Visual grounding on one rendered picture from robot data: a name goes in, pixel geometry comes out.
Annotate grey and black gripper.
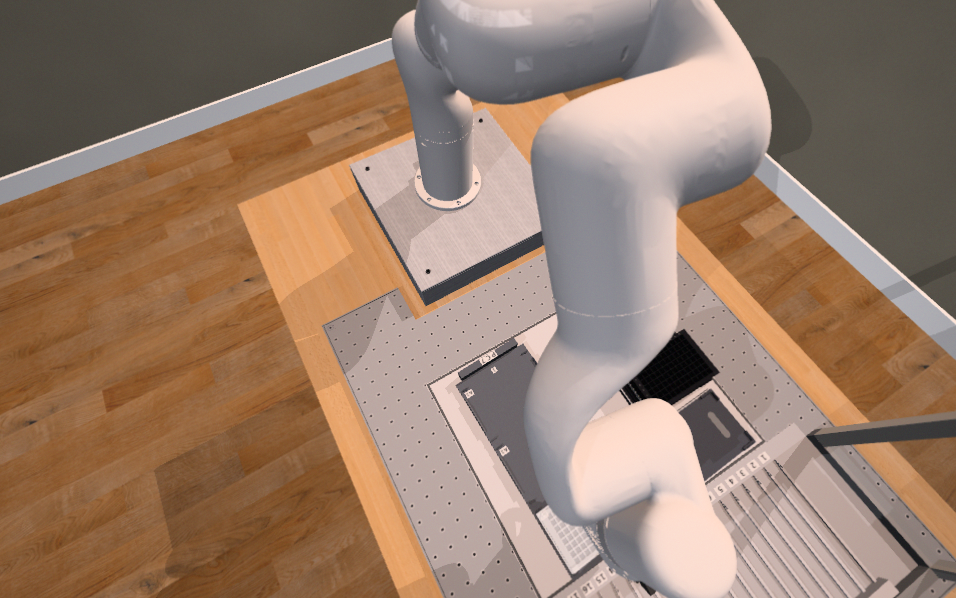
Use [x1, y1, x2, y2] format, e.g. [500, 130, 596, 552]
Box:
[583, 522, 656, 596]

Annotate black deep-well block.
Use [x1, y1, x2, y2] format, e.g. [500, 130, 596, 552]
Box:
[624, 329, 720, 405]

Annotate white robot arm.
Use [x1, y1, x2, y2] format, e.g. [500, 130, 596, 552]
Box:
[392, 0, 771, 598]

